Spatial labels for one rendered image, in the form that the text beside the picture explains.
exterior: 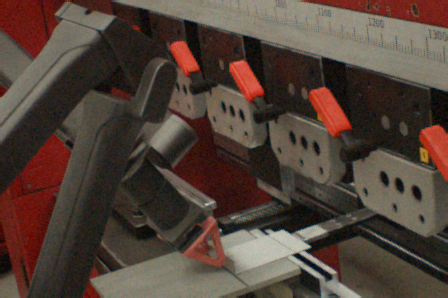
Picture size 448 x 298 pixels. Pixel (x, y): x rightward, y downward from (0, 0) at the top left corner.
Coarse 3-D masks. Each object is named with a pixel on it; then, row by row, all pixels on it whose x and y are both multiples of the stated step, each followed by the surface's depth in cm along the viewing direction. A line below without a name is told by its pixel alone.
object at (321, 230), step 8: (360, 200) 148; (360, 208) 149; (344, 216) 143; (352, 216) 142; (360, 216) 142; (368, 216) 141; (376, 216) 142; (320, 224) 141; (328, 224) 141; (336, 224) 140; (344, 224) 140; (352, 224) 140; (360, 224) 141; (392, 224) 141; (400, 224) 139; (296, 232) 140; (304, 232) 139; (312, 232) 139; (320, 232) 138; (328, 232) 138; (336, 232) 139; (304, 240) 137; (312, 240) 137
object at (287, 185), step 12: (252, 156) 136; (264, 156) 132; (252, 168) 137; (264, 168) 133; (276, 168) 130; (288, 168) 129; (264, 180) 134; (276, 180) 131; (288, 180) 130; (276, 192) 134; (288, 192) 130
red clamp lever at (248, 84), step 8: (232, 64) 117; (240, 64) 117; (232, 72) 117; (240, 72) 116; (248, 72) 116; (240, 80) 116; (248, 80) 116; (256, 80) 116; (240, 88) 116; (248, 88) 115; (256, 88) 115; (248, 96) 115; (256, 96) 115; (264, 96) 116; (256, 104) 114; (264, 104) 114; (256, 112) 113; (264, 112) 113; (272, 112) 113; (280, 112) 114; (256, 120) 113; (264, 120) 113; (272, 120) 114
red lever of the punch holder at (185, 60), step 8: (176, 48) 134; (184, 48) 134; (176, 56) 134; (184, 56) 133; (192, 56) 134; (184, 64) 132; (192, 64) 133; (184, 72) 133; (192, 72) 132; (192, 80) 132; (200, 80) 132; (208, 80) 131; (216, 80) 132; (192, 88) 130; (200, 88) 130; (208, 88) 131
